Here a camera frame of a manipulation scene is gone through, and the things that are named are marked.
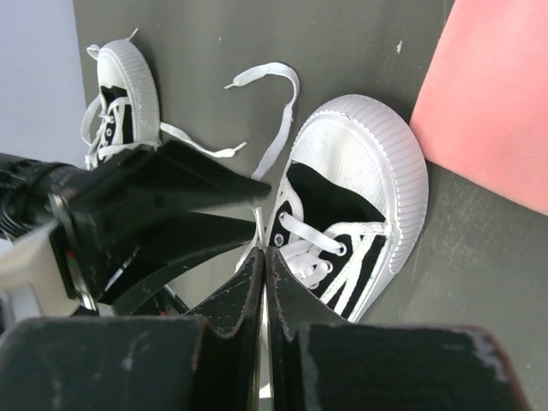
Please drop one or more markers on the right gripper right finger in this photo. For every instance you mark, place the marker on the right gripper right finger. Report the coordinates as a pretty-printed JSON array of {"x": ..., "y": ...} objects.
[{"x": 319, "y": 361}]

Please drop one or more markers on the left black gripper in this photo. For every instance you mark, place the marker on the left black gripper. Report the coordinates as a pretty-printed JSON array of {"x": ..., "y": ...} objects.
[{"x": 123, "y": 227}]

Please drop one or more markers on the black white sneaker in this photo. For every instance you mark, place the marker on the black white sneaker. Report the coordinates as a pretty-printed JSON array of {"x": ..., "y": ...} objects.
[
  {"x": 350, "y": 204},
  {"x": 125, "y": 114}
]

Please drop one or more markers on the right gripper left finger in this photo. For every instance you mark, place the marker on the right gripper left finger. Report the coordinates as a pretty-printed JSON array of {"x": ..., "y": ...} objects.
[{"x": 206, "y": 359}]

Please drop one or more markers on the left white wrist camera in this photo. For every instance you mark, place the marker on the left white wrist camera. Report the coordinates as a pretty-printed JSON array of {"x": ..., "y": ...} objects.
[{"x": 31, "y": 282}]

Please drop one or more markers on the pink folded cloth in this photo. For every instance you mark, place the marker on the pink folded cloth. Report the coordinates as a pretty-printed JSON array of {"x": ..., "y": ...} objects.
[{"x": 482, "y": 109}]

